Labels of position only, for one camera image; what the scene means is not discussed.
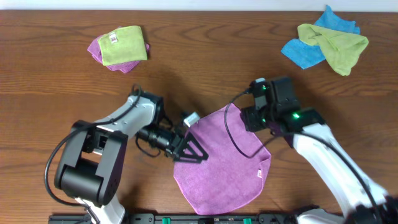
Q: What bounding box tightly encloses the right black camera cable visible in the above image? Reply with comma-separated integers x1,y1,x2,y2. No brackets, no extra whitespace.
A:
223,88,383,224

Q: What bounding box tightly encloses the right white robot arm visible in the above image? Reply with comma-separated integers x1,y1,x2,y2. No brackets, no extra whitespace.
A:
241,77,397,224

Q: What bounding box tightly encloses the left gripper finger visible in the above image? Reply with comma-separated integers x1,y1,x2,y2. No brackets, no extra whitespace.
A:
173,146,208,164
183,132,208,157

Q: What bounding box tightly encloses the crumpled green cloth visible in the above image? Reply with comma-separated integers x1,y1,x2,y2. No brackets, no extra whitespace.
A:
297,24,369,76

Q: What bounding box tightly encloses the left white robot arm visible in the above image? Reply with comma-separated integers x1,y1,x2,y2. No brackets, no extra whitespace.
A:
54,90,208,223

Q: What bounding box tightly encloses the black camera cable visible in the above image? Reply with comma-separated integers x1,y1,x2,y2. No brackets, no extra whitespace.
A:
44,83,144,224
223,88,383,224

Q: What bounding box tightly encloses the left black camera cable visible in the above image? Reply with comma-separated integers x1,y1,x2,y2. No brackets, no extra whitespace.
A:
44,83,144,224

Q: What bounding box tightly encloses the folded green cloth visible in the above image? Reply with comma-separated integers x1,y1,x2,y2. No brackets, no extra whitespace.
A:
97,26,147,66

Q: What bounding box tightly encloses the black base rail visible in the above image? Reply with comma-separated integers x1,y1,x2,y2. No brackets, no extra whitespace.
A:
48,213,299,224

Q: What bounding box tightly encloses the purple microfiber cloth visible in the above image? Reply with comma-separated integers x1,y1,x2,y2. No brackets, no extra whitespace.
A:
174,105,271,215

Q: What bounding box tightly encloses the crumpled blue cloth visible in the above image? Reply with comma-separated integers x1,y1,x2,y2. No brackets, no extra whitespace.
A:
281,5,360,70

